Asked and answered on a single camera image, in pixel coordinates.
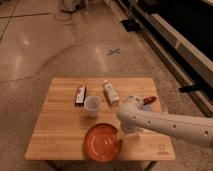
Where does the clear plastic cup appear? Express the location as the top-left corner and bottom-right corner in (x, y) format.
(84, 96), (101, 118)

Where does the orange ceramic bowl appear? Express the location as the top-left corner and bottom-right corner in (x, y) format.
(84, 123), (122, 162)

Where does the blue sponge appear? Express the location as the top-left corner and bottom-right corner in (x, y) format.
(142, 104), (152, 111)

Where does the wooden table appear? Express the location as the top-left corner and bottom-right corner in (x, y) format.
(25, 77), (175, 164)

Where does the white plastic bottle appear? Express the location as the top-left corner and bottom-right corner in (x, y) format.
(103, 80), (119, 106)

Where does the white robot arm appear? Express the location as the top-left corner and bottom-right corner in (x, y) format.
(117, 95), (213, 149)

